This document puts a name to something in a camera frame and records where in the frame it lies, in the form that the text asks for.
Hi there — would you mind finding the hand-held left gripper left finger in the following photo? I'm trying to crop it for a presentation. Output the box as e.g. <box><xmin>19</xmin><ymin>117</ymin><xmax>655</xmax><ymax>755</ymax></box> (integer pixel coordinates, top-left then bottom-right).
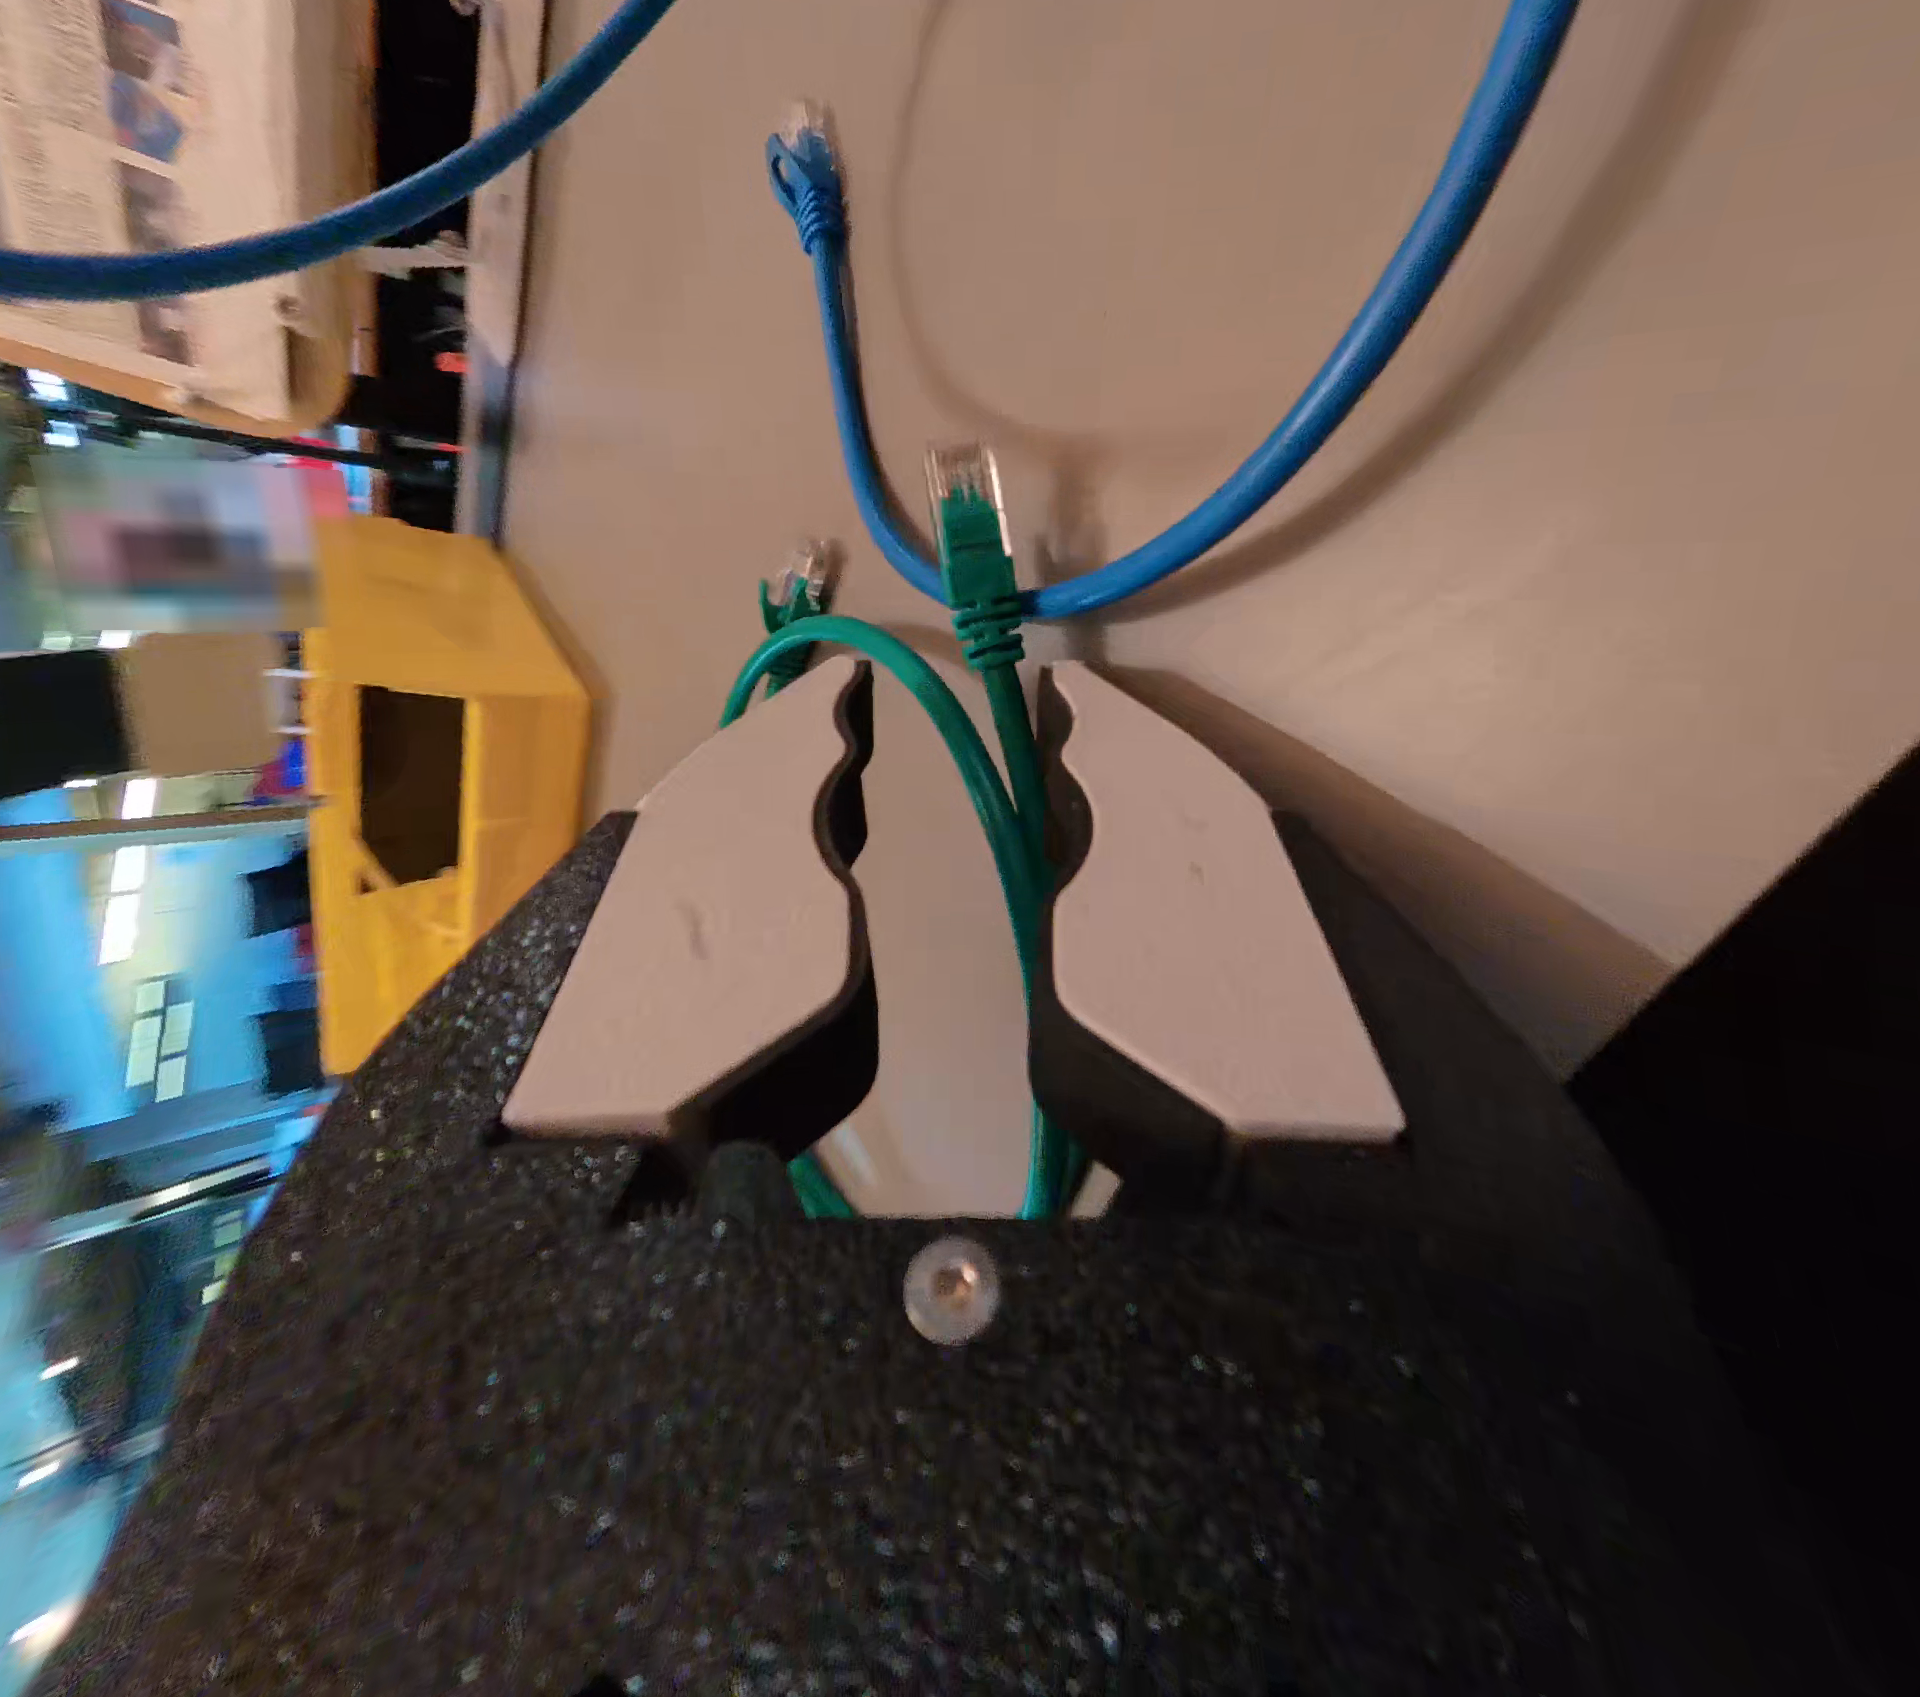
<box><xmin>498</xmin><ymin>655</ymin><xmax>882</xmax><ymax>1145</ymax></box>

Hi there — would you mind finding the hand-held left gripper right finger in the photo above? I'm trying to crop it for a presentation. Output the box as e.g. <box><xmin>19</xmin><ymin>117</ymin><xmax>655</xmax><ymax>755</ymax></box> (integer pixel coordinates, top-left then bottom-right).
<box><xmin>1030</xmin><ymin>660</ymin><xmax>1409</xmax><ymax>1149</ymax></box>

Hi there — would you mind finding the green ethernet cable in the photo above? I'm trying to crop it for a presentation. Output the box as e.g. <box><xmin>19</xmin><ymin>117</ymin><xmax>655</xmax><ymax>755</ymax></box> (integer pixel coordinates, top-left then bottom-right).
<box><xmin>715</xmin><ymin>435</ymin><xmax>1091</xmax><ymax>1223</ymax></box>

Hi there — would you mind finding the blue ethernet cable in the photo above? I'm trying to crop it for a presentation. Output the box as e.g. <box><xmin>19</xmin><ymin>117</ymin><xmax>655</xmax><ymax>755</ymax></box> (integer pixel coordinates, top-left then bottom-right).
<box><xmin>0</xmin><ymin>0</ymin><xmax>1653</xmax><ymax>627</ymax></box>

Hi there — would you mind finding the yellow plastic bin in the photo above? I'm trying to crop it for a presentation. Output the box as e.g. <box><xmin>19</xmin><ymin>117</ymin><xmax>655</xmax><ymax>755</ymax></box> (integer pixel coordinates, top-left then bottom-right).
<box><xmin>302</xmin><ymin>518</ymin><xmax>594</xmax><ymax>1078</ymax></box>

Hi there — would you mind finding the printed poster board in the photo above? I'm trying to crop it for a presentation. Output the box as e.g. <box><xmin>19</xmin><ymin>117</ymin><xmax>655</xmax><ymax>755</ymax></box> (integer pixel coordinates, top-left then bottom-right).
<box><xmin>0</xmin><ymin>0</ymin><xmax>379</xmax><ymax>435</ymax></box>

